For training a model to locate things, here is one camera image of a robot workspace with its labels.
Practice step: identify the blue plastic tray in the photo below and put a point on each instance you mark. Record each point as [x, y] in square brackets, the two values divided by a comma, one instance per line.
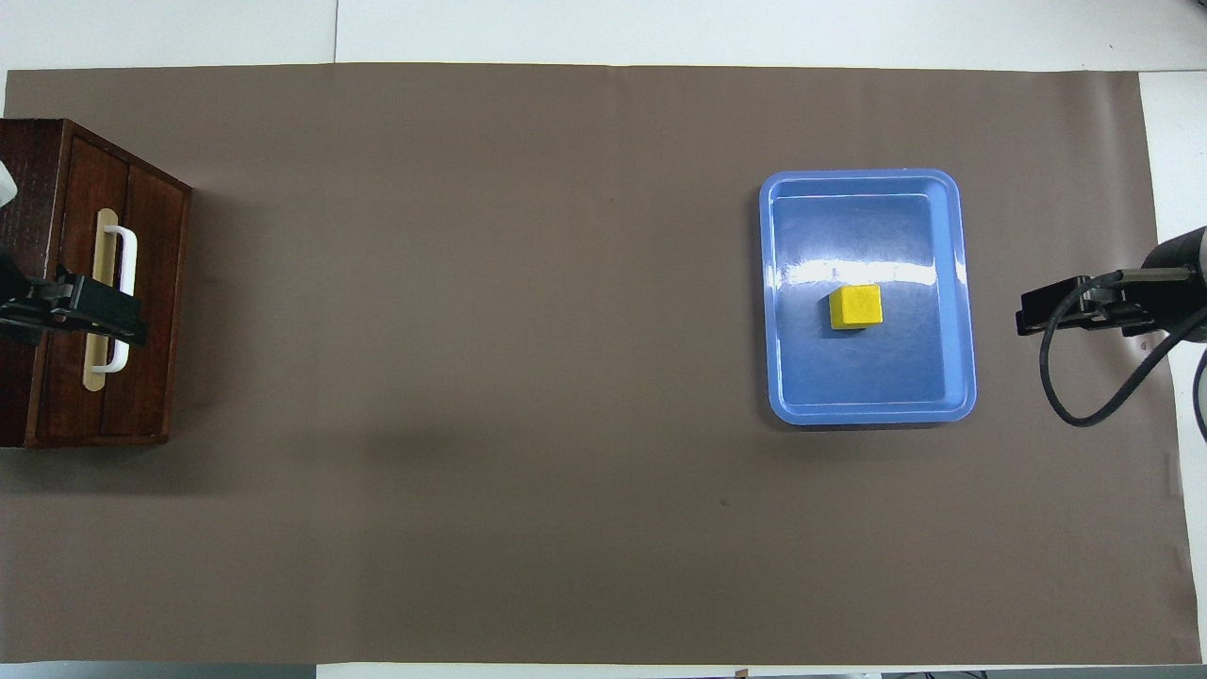
[868, 377]

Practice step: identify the yellow cube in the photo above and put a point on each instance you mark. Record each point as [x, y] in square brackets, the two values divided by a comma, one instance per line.
[855, 306]

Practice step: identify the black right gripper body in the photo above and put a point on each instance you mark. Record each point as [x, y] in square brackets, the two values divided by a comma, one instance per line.
[1183, 302]

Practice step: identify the brown table mat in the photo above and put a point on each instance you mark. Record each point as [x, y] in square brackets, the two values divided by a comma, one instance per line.
[471, 471]

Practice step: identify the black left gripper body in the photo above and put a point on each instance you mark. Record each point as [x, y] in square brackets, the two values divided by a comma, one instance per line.
[17, 302]

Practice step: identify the wooden drawer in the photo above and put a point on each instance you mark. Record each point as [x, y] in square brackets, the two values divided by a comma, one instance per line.
[66, 396]

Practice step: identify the dark wooden cabinet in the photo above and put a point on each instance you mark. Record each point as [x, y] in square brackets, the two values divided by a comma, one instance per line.
[156, 377]

